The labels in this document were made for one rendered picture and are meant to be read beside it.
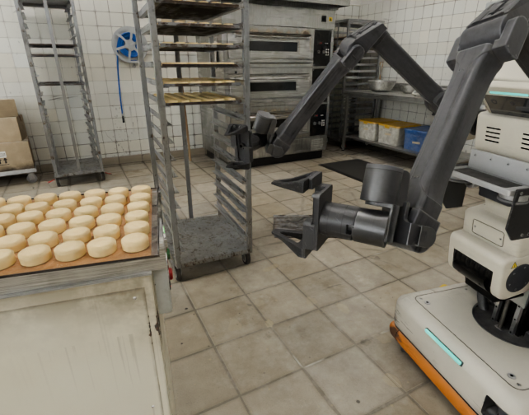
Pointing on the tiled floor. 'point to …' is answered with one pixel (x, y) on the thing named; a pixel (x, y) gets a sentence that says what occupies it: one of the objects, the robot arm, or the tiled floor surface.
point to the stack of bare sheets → (290, 221)
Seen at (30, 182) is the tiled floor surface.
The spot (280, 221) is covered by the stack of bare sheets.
